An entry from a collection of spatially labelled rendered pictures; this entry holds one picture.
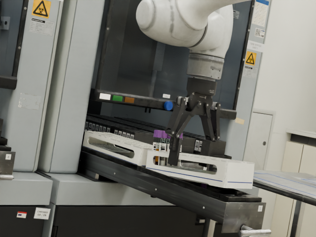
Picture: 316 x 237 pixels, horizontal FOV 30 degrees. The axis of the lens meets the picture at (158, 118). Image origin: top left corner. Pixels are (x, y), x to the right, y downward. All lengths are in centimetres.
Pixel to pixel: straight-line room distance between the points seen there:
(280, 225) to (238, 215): 288
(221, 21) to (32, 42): 53
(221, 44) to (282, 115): 270
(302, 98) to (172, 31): 300
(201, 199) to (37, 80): 59
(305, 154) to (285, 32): 83
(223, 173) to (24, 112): 60
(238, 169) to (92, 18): 66
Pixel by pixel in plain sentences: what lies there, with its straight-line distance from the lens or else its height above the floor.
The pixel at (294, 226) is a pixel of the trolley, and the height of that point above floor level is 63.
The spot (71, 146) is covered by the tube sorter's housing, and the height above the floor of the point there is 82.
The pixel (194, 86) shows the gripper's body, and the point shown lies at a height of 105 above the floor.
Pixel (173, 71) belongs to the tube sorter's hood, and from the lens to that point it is 193.
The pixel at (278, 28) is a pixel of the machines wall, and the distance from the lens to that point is 402.
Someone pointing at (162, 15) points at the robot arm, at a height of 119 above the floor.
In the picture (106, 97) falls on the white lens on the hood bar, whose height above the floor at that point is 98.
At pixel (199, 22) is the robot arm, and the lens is 135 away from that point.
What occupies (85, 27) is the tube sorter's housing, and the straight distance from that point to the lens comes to 174.
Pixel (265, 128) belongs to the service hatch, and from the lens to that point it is 403.
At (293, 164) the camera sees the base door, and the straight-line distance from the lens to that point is 417.
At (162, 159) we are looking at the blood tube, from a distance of 156.
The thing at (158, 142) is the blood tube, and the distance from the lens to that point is 155.
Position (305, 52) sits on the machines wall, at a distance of 426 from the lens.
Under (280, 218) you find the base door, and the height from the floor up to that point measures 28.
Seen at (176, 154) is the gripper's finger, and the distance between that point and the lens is 147.
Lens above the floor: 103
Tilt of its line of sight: 3 degrees down
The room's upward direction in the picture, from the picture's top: 10 degrees clockwise
